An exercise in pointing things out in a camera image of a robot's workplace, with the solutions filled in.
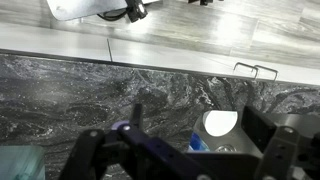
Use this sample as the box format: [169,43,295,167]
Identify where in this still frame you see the white round plate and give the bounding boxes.
[203,110,238,137]

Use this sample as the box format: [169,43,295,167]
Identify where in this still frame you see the teal glass item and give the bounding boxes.
[0,145,46,180]

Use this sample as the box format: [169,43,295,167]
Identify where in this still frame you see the white base cabinets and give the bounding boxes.
[0,22,320,85]

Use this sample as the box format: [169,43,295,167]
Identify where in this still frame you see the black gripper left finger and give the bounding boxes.
[58,103,201,180]

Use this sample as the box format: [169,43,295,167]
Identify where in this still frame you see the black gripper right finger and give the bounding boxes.
[241,106,320,180]

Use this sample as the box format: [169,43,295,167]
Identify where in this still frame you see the metal cabinet door handle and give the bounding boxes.
[232,61,259,80]

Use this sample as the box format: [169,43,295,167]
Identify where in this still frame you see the black cable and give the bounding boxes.
[96,0,149,24]

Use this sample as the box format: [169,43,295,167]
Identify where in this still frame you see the stainless steel sink basin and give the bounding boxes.
[192,111,320,157]

